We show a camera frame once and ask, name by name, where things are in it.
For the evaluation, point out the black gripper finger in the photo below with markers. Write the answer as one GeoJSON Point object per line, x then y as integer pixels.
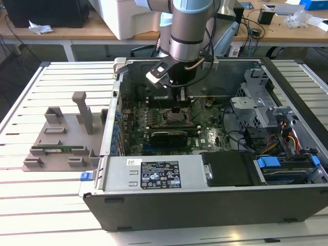
{"type": "Point", "coordinates": [176, 97]}

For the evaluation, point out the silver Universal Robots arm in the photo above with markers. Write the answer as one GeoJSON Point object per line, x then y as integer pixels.
{"type": "Point", "coordinates": [187, 25]}

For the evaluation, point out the CPU socket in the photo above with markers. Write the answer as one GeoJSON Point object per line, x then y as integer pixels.
{"type": "Point", "coordinates": [163, 115]}

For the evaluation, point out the black RAM slot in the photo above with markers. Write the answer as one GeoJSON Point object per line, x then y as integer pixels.
{"type": "Point", "coordinates": [161, 99]}
{"type": "Point", "coordinates": [161, 104]}
{"type": "Point", "coordinates": [174, 125]}
{"type": "Point", "coordinates": [193, 130]}

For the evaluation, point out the round coin battery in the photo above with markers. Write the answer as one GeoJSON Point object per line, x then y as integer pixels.
{"type": "Point", "coordinates": [208, 103]}

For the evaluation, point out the black graphics card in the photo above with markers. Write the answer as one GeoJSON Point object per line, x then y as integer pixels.
{"type": "Point", "coordinates": [169, 139]}

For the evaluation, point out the green motherboard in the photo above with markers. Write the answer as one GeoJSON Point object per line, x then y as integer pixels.
{"type": "Point", "coordinates": [212, 133]}

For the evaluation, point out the white power adapter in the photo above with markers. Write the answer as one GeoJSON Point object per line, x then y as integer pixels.
{"type": "Point", "coordinates": [234, 51]}

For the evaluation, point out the grey metal drive cage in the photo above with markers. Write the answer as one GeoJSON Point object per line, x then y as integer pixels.
{"type": "Point", "coordinates": [249, 102]}

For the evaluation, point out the white plastic machine housing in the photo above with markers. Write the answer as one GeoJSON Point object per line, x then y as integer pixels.
{"type": "Point", "coordinates": [128, 20]}

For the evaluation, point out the large black cube box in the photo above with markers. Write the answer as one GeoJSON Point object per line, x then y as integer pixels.
{"type": "Point", "coordinates": [240, 12]}

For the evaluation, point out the small black device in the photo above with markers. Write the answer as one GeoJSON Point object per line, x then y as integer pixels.
{"type": "Point", "coordinates": [256, 32]}

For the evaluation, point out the black plastic shroud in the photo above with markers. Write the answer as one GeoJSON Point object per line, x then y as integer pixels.
{"type": "Point", "coordinates": [228, 169]}

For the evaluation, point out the small blue card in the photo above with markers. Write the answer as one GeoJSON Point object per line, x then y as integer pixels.
{"type": "Point", "coordinates": [247, 5]}

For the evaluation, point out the silver power supply with label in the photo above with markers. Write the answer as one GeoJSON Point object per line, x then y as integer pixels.
{"type": "Point", "coordinates": [118, 174]}

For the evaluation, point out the small black speaker box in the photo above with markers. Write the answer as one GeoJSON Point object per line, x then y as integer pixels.
{"type": "Point", "coordinates": [265, 17]}

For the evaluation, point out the grey plastic parts rack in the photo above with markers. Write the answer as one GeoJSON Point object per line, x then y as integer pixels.
{"type": "Point", "coordinates": [74, 135]}

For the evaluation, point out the blue disk carrier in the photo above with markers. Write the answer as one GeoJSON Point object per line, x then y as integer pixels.
{"type": "Point", "coordinates": [267, 162]}

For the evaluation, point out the open black PC case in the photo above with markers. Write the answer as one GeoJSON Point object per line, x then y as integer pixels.
{"type": "Point", "coordinates": [179, 212]}

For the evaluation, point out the green RAM stick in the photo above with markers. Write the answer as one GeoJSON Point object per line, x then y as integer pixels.
{"type": "Point", "coordinates": [69, 148]}

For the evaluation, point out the blue case latch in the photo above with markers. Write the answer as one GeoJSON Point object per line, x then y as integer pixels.
{"type": "Point", "coordinates": [85, 176]}

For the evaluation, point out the white flat tray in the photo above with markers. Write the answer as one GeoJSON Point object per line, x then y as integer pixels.
{"type": "Point", "coordinates": [289, 9]}

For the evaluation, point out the clear plastic bag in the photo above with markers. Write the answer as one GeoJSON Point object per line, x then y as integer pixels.
{"type": "Point", "coordinates": [298, 19]}

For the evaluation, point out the black hard disk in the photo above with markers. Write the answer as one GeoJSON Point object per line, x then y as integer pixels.
{"type": "Point", "coordinates": [282, 176]}

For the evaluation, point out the white card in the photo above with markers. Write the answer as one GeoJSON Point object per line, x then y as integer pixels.
{"type": "Point", "coordinates": [320, 24]}

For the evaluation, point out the blue cardboard box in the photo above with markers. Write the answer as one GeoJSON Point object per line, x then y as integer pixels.
{"type": "Point", "coordinates": [315, 4]}

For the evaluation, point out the black computer tower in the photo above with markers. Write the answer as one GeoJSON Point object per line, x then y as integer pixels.
{"type": "Point", "coordinates": [46, 12]}

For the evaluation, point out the crumpled white paper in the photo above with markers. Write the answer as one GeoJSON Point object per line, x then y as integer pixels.
{"type": "Point", "coordinates": [38, 28]}

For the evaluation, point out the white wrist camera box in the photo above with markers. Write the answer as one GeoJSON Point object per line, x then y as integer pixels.
{"type": "Point", "coordinates": [156, 77]}

